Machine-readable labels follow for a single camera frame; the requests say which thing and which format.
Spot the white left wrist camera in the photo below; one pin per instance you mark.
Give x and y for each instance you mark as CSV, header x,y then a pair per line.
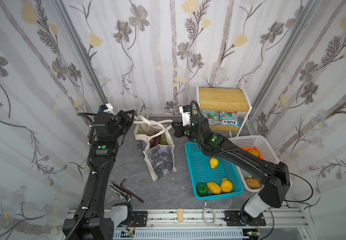
x,y
107,108

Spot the white wooden shelf rack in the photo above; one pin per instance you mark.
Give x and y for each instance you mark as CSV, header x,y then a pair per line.
x,y
226,100

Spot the small wooden block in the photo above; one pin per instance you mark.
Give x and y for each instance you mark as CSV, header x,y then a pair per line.
x,y
180,215

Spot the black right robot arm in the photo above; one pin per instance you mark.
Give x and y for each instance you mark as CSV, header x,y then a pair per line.
x,y
275,178

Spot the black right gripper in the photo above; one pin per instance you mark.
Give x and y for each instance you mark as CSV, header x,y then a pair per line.
x,y
182,130

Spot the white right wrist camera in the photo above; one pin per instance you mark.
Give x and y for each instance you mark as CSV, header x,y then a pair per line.
x,y
186,114

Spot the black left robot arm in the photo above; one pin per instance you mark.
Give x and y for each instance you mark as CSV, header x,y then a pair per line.
x,y
89,221

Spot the yellow oval mango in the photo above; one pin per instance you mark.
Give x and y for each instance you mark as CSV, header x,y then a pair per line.
x,y
214,188

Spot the yellow lemon upper right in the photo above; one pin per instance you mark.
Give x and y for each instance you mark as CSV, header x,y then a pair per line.
x,y
214,162

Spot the teal plastic basket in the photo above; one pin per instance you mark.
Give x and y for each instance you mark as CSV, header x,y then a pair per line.
x,y
202,173

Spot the yellow pear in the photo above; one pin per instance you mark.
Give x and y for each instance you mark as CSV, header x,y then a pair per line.
x,y
226,186

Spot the cream canvas grocery bag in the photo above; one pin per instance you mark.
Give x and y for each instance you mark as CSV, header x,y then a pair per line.
x,y
160,159

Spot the aluminium rail frame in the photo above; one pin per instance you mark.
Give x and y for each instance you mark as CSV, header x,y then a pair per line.
x,y
273,224

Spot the teal red candy bag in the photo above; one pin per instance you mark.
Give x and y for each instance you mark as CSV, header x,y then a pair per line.
x,y
212,116

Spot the yellow orange round fruit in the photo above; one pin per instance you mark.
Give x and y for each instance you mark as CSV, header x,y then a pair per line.
x,y
253,152

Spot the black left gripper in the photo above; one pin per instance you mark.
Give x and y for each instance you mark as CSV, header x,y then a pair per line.
x,y
123,123

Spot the dark allen key tools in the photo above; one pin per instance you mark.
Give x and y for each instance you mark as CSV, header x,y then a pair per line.
x,y
125,194

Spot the Fox's candy bag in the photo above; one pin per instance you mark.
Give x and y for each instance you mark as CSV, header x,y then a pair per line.
x,y
229,118

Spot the purple eggplant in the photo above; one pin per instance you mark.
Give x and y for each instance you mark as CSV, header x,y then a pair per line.
x,y
155,141

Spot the white plastic basket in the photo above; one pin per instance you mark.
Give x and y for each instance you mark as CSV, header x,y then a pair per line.
x,y
262,146

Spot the brown potato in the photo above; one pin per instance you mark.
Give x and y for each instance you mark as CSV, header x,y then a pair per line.
x,y
252,183

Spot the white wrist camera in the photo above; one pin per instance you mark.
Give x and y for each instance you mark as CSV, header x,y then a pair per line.
x,y
186,114
107,108

